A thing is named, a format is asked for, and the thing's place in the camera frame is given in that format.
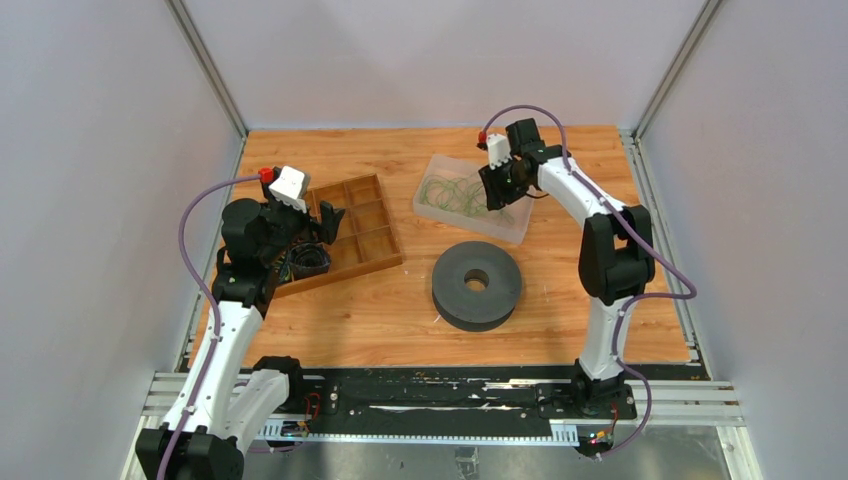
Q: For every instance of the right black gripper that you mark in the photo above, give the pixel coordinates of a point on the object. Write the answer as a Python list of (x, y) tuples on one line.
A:
[(497, 197)]

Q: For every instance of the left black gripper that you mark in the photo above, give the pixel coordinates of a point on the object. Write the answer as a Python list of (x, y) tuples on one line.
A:
[(325, 230)]

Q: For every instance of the dark grey spool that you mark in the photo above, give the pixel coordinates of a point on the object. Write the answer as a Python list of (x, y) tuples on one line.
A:
[(476, 286)]

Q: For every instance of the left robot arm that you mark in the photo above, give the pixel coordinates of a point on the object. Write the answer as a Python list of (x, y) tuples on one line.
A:
[(218, 344)]

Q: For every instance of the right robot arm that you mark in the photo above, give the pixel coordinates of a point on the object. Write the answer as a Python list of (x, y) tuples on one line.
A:
[(614, 264)]

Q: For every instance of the wooden compartment tray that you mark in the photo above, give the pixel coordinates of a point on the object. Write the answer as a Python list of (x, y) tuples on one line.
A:
[(366, 241)]

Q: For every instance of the translucent plastic bin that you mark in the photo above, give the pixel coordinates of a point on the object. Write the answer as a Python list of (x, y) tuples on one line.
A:
[(451, 192)]

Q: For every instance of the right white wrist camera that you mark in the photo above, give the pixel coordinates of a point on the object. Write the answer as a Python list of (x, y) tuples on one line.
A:
[(497, 148)]

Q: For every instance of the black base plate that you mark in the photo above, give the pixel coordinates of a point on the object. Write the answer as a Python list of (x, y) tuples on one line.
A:
[(447, 401)]

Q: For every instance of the aluminium frame rail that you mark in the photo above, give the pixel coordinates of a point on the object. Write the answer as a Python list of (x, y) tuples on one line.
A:
[(687, 427)]

